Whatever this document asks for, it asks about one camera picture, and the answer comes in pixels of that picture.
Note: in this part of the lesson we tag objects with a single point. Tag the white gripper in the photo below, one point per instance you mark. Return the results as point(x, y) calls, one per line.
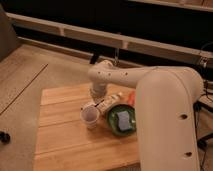
point(97, 93)

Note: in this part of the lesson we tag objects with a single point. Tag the white eraser box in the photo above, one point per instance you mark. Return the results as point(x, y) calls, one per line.
point(108, 102)

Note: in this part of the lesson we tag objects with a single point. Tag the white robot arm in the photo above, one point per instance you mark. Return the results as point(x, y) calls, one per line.
point(165, 122)

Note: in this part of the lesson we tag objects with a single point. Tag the translucent plastic cup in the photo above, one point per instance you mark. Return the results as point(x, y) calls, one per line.
point(89, 116)

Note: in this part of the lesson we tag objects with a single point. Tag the green round plate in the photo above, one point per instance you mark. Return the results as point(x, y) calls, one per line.
point(112, 119)

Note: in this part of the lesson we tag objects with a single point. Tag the orange small object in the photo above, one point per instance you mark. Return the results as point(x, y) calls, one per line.
point(131, 98)

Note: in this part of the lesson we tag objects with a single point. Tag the blue sponge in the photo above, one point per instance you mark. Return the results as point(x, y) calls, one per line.
point(123, 120)

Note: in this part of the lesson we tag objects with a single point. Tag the grey cabinet corner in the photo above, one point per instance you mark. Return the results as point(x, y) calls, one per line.
point(9, 41)

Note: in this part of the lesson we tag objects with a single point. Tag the black object on floor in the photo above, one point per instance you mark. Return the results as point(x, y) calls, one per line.
point(4, 137)

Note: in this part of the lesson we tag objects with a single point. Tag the long white shelf rail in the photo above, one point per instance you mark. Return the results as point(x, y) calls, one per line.
point(133, 44)

